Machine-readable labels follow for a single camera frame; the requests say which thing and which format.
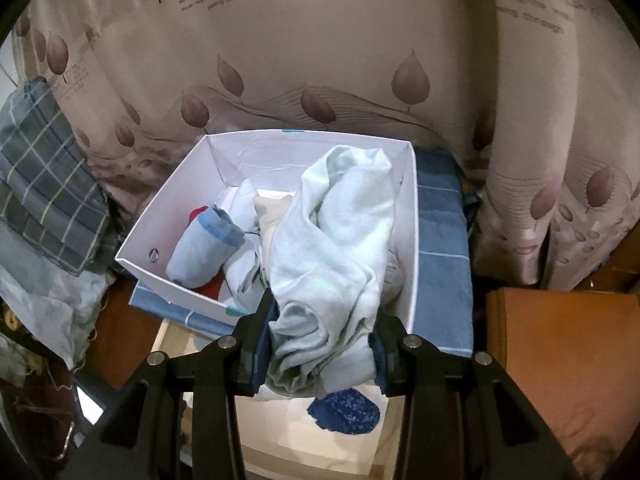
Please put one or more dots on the grey hexagon pattern underwear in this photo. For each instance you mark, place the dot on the grey hexagon pattern underwear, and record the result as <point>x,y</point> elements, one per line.
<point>270,213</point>

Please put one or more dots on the orange brown wooden furniture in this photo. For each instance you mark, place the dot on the orange brown wooden furniture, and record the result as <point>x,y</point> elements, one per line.
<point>575,355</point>

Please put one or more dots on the red garment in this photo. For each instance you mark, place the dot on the red garment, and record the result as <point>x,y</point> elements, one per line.
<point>212,288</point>

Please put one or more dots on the light blue underwear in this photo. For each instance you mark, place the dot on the light blue underwear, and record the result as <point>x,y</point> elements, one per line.
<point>206,244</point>

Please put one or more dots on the pale mint green garment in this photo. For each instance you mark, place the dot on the pale mint green garment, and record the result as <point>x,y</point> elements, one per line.
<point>325,263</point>

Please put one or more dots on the white XINCCI shoe box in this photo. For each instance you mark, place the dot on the white XINCCI shoe box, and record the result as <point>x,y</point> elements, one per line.
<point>274,161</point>

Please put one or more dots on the beige leaf pattern curtain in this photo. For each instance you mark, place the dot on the beige leaf pattern curtain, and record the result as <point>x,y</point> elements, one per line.
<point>537,100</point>

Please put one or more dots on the grey plaid cloth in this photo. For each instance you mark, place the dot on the grey plaid cloth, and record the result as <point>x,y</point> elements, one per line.
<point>48,193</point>

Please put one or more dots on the wooden drawer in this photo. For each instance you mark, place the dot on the wooden drawer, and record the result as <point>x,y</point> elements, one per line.
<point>280,440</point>

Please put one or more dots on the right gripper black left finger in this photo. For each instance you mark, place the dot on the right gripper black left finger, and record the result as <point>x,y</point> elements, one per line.
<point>231,366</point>

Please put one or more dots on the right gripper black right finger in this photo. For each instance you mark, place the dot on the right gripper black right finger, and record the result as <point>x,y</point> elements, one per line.
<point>406,366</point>

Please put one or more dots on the navy blue speckled underwear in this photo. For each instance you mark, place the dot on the navy blue speckled underwear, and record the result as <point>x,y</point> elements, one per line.
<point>345,412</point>

